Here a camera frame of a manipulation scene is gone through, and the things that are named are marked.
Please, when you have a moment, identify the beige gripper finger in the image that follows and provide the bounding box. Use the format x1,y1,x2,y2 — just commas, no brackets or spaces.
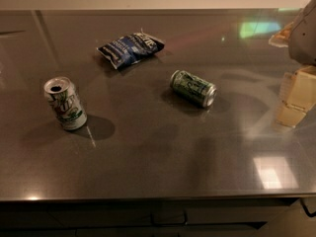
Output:
276,65,316,127
269,23,293,47

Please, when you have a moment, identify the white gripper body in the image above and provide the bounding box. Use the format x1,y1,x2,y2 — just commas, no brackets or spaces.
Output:
288,0,316,65

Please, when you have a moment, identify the green soda can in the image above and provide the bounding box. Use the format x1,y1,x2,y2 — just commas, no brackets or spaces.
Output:
170,70,217,108

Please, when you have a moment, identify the white 7up can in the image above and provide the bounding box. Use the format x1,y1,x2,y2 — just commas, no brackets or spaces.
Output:
43,76,87,130

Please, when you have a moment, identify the blue chip bag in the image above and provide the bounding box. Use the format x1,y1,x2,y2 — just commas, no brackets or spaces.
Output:
97,32,165,69

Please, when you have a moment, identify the black cabinet handle right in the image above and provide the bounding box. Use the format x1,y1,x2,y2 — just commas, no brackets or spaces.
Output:
299,198,316,218

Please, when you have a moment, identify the black drawer handle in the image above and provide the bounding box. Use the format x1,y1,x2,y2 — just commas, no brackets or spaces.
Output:
150,211,188,227

